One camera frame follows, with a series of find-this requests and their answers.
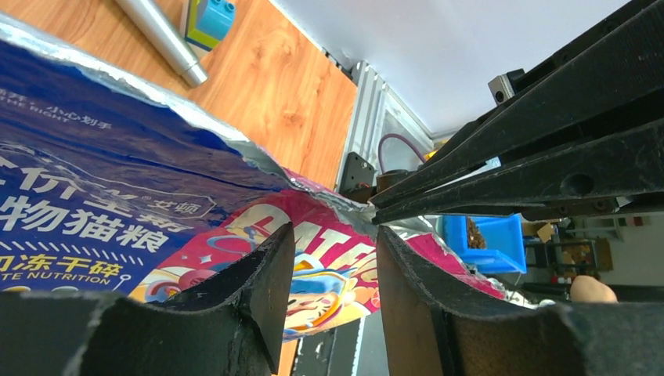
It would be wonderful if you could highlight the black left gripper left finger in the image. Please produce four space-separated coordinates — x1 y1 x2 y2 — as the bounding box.
1 223 295 375

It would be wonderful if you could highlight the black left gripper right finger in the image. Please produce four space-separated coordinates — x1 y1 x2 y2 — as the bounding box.
377 226 663 375

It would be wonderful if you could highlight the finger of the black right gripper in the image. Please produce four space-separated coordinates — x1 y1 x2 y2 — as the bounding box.
372 1 663 209
373 120 663 224

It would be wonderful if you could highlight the colourful pet food bag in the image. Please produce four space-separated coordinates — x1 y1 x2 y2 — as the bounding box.
0 12 507 344

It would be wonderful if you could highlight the blue plastic bin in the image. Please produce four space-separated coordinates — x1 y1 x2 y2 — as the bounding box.
437 215 527 274

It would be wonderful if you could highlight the green blue toy block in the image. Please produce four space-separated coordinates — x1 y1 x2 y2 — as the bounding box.
179 0 236 58

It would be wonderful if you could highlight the silver microphone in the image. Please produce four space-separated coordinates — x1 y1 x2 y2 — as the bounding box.
115 0 208 88

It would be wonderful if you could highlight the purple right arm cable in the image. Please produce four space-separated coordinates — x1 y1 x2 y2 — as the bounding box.
377 133 428 175

